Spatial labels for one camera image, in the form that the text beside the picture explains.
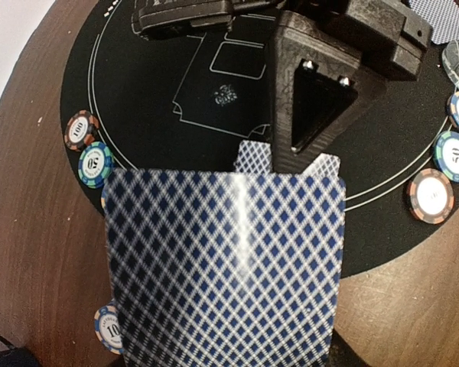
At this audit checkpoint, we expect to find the single blue-white poker chip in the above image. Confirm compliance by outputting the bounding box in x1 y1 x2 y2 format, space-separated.
100 186 107 210

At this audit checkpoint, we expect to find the dealt playing card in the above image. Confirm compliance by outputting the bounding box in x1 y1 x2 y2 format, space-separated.
409 0 459 44
234 140 340 177

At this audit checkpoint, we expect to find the red-white single poker chip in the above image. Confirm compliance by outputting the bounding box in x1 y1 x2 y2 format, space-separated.
63 110 99 152

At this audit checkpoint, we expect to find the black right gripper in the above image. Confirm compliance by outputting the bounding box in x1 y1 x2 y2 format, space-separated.
267 1 432 173

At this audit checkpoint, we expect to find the green-white single poker chip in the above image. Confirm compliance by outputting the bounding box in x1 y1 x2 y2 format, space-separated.
78 141 114 189

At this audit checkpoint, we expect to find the blue-backed playing card deck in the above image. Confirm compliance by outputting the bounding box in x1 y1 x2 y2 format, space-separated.
105 168 346 366

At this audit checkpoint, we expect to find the black round poker mat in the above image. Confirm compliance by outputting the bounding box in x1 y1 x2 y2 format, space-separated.
60 1 454 277

